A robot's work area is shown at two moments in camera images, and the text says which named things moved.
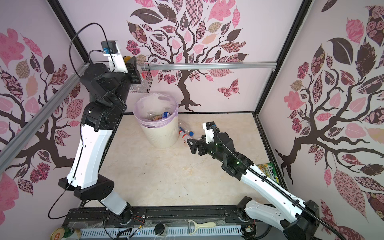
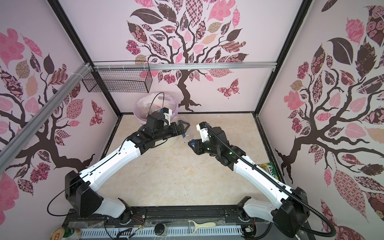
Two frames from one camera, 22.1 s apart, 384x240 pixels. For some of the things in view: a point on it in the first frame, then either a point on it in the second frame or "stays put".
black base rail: x=156 y=216 stays put
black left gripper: x=132 y=71 to x=176 y=131
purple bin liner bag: x=157 y=102 stays put
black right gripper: x=193 y=149 stays put
